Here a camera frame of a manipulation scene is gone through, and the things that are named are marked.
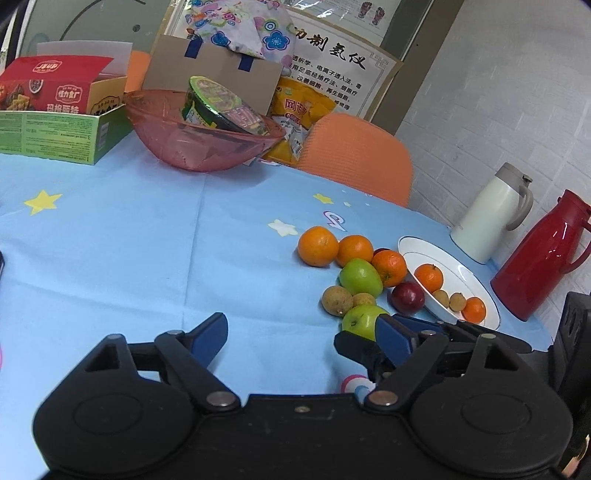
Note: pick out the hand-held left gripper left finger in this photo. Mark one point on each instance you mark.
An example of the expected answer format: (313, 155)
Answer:
(208, 337)

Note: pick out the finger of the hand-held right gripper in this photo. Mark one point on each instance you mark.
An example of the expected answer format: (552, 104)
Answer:
(358, 348)
(425, 325)

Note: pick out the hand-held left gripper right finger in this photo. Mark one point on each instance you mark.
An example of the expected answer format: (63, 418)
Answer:
(393, 341)

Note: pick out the green apple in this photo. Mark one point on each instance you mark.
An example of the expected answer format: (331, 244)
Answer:
(361, 321)
(361, 278)

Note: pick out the white plate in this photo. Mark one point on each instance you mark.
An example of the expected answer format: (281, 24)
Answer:
(455, 277)

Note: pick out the small orange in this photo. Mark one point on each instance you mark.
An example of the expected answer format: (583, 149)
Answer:
(474, 310)

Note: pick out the red thermos jug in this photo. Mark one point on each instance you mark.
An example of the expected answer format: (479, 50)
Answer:
(540, 258)

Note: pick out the blue star-print tablecloth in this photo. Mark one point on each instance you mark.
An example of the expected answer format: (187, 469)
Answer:
(138, 258)

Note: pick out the white thermos jug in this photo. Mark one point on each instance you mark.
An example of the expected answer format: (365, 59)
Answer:
(489, 212)

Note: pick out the pink plastic bowl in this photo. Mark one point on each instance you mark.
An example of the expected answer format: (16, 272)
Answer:
(184, 143)

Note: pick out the instant noodle cup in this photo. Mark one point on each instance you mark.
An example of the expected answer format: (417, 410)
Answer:
(221, 104)

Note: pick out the yellow snack bag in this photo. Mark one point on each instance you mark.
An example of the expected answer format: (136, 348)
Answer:
(295, 110)

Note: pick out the green cardboard box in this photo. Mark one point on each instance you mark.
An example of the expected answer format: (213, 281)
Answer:
(51, 136)

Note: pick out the brown cardboard box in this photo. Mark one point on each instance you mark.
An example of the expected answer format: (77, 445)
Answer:
(166, 64)

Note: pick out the red snack box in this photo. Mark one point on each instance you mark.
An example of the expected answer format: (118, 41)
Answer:
(51, 90)

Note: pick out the floral cloth bag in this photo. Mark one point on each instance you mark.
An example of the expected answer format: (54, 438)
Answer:
(240, 25)

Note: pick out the foot chart poster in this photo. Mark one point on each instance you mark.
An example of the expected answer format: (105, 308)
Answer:
(369, 11)

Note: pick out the white wall poster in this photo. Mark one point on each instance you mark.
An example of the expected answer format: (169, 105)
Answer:
(341, 64)

